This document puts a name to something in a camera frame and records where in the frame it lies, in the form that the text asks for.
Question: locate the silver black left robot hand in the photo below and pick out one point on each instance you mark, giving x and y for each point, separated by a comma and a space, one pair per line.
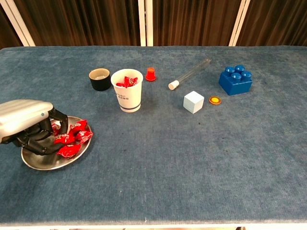
21, 117

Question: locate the red candy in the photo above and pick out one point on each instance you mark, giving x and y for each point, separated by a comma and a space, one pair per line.
79, 125
84, 136
120, 84
134, 80
66, 139
127, 82
55, 128
69, 151

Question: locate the silver metal plate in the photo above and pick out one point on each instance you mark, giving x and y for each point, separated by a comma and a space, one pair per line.
43, 161

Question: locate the white paper cup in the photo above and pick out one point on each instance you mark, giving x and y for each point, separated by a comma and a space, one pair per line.
129, 95

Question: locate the dark brown curtain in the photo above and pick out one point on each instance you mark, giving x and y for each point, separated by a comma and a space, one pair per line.
192, 21
275, 21
7, 31
84, 21

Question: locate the small red plastic cap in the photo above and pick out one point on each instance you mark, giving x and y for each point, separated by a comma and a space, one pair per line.
150, 76

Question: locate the blue table cloth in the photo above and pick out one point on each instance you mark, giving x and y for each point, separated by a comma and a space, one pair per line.
168, 155

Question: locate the glass test tube white stopper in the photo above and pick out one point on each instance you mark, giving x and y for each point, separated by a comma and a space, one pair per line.
173, 85

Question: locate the light blue cube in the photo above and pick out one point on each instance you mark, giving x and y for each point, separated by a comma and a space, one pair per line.
193, 101

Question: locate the orange round disc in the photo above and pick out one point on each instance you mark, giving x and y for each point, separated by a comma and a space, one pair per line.
215, 100

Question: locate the blue building block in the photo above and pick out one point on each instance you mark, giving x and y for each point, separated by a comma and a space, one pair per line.
233, 86

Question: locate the white partition frame post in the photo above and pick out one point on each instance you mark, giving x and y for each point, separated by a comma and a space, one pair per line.
149, 24
239, 24
142, 24
22, 26

